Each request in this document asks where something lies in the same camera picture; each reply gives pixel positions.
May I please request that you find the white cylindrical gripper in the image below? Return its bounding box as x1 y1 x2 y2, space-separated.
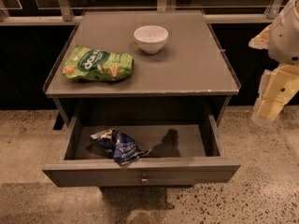
249 0 299 125

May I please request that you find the blue chip bag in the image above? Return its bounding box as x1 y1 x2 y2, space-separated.
91 129 150 166

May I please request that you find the grey cabinet with counter top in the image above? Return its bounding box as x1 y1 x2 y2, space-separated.
44 11 239 105

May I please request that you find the open grey top drawer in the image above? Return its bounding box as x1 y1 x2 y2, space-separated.
42 116 240 187

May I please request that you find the round metal drawer knob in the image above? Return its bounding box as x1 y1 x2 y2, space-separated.
140 175 149 184

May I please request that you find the green rice chip bag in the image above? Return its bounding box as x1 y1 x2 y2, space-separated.
63 45 134 82

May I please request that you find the white ceramic bowl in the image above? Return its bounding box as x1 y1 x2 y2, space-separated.
134 25 168 54

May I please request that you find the metal railing frame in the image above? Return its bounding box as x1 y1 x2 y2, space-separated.
0 0 289 25

